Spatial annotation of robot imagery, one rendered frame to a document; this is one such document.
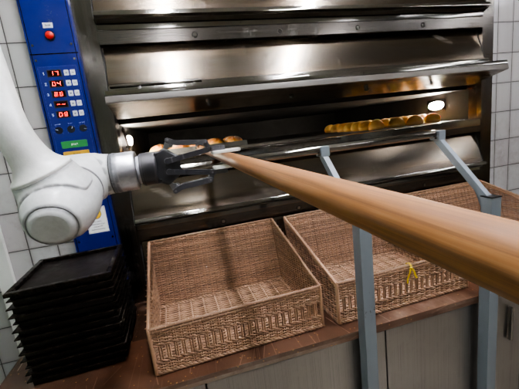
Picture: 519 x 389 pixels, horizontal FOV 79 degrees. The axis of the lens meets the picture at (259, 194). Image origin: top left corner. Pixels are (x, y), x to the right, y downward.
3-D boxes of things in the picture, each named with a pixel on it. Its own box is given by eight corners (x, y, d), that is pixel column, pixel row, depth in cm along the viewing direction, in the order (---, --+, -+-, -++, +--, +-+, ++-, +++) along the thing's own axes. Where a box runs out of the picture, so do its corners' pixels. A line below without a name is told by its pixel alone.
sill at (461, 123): (127, 172, 134) (125, 163, 133) (470, 126, 176) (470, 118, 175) (125, 174, 129) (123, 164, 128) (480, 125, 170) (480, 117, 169)
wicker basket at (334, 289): (286, 271, 152) (280, 215, 146) (387, 247, 166) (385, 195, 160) (337, 327, 105) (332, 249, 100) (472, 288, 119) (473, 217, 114)
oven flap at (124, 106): (105, 103, 110) (117, 120, 129) (509, 68, 151) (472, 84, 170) (104, 96, 110) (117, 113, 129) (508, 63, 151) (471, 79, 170)
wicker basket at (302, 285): (157, 300, 138) (145, 240, 132) (279, 272, 152) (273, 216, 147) (152, 380, 92) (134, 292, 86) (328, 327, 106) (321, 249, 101)
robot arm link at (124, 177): (120, 190, 77) (146, 186, 78) (113, 196, 68) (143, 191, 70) (113, 152, 75) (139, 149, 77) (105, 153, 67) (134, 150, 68)
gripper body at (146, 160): (137, 150, 76) (178, 146, 78) (144, 185, 77) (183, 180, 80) (134, 152, 69) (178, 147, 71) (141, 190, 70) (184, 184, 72)
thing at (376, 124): (322, 133, 228) (321, 125, 227) (380, 126, 239) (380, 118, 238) (372, 130, 170) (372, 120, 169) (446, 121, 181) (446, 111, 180)
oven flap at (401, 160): (136, 225, 132) (129, 179, 135) (480, 166, 174) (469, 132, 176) (135, 224, 128) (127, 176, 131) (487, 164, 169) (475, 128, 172)
